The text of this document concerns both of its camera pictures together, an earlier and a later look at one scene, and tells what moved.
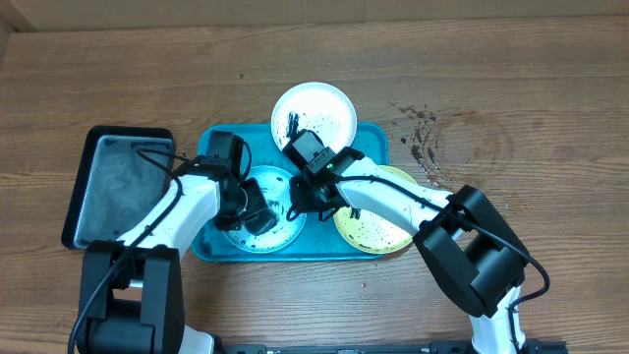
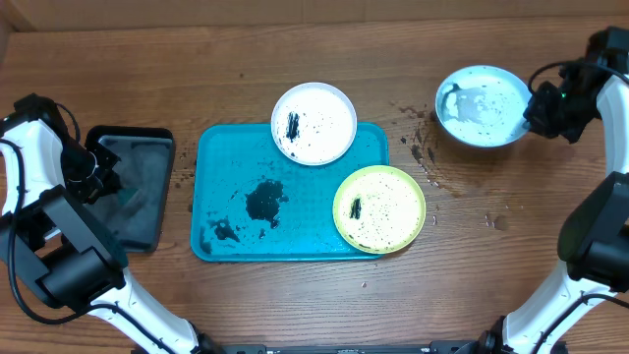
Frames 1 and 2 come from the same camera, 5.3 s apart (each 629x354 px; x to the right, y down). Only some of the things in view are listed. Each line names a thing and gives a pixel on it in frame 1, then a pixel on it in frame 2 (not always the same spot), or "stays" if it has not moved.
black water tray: x=115 y=185 stays
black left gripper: x=257 y=202 → x=91 y=193
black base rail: x=433 y=347 stays
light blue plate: x=276 y=185 → x=483 y=106
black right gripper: x=299 y=186 → x=535 y=118
